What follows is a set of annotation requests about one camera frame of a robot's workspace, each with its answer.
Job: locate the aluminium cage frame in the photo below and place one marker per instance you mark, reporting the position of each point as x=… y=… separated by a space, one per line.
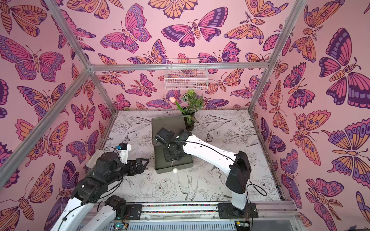
x=20 y=153

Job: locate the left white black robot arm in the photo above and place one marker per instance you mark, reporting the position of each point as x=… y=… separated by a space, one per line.
x=106 y=176

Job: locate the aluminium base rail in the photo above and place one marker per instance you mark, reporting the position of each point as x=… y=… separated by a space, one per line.
x=203 y=211

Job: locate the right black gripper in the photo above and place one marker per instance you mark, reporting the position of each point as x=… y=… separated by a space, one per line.
x=169 y=154

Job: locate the green top drawer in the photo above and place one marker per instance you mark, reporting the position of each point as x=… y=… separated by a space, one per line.
x=162 y=166

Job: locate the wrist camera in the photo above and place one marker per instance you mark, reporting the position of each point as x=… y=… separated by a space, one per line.
x=164 y=136
x=123 y=151

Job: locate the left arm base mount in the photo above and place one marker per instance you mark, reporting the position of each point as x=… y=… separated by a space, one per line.
x=115 y=208

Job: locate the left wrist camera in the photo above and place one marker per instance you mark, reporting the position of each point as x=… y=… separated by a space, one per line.
x=123 y=151

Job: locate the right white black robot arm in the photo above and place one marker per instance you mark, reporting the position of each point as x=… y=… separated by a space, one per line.
x=235 y=166

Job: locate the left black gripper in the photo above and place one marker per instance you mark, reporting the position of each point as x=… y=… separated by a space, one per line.
x=140 y=169

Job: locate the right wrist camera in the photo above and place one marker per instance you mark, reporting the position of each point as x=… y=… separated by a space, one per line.
x=164 y=136

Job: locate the potted green plant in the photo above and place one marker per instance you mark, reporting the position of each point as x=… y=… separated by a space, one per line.
x=195 y=103

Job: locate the white wire wall basket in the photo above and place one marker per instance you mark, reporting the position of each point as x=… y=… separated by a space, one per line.
x=185 y=74

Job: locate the pink tulip flower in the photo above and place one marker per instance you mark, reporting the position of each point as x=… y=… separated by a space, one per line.
x=174 y=101

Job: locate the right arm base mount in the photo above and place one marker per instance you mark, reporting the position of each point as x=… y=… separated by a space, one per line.
x=227 y=210

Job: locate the green three-drawer cabinet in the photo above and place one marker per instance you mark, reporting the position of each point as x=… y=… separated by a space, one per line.
x=172 y=123

